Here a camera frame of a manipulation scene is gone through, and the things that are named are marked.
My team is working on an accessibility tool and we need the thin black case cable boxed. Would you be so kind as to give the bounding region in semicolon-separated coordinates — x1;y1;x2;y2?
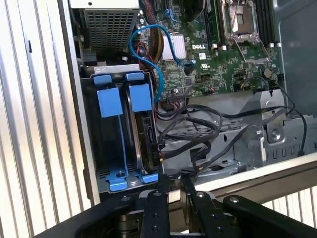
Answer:
241;75;309;157

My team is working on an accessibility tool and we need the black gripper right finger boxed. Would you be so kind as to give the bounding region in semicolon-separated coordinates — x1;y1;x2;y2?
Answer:
181;173;317;238

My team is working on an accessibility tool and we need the hard disk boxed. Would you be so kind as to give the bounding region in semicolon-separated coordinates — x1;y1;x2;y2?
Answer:
125;72;165;184

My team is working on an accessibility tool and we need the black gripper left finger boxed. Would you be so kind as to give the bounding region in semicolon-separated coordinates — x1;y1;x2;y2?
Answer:
29;173;172;238

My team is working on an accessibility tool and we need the silver perforated drive cage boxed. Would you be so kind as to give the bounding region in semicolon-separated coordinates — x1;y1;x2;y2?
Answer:
158;89;317;184

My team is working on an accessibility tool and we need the black disk bay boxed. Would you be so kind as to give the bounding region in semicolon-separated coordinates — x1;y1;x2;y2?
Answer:
80;71;159;194

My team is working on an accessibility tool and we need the black disk data wire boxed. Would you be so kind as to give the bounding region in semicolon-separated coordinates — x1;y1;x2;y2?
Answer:
181;106;288;179

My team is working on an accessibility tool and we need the empty blue disk carrier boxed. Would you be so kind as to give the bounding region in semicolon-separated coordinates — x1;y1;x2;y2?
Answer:
93;74;129;193

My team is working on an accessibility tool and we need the black RAM slot bank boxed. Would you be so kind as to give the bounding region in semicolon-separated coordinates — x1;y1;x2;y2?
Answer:
255;0;282;49
204;0;227;52

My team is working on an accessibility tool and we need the metal socket cover frame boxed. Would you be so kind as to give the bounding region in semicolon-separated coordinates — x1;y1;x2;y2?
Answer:
230;34;272;66

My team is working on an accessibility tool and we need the blue data cable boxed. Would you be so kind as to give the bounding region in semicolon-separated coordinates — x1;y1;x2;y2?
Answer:
128;23;196;104

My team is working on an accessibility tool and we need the green Dell motherboard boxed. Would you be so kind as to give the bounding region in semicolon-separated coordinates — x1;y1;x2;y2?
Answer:
138;0;285;103

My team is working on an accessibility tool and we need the multicolour power wire bundle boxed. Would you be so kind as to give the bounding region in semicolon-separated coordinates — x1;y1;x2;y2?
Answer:
142;23;166;64

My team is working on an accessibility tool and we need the black disk power wire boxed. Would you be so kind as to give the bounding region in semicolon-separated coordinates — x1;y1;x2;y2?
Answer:
151;104;223;167

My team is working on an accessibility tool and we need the silver chipset heatsink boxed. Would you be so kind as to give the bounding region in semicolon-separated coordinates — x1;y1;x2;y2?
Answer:
162;33;186;61

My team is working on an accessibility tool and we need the open grey PC case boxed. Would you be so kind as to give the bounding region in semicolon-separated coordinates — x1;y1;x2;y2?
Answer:
56;0;317;207

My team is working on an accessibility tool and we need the thin wire locking lever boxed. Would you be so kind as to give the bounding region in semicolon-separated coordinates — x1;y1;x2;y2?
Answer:
231;0;245;27

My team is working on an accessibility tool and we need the CPU socket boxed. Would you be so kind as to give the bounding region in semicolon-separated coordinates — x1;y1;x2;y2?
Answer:
219;0;260;38

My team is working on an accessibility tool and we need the silver power supply unit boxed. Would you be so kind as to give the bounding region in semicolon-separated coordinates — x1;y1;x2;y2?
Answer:
69;0;141;58

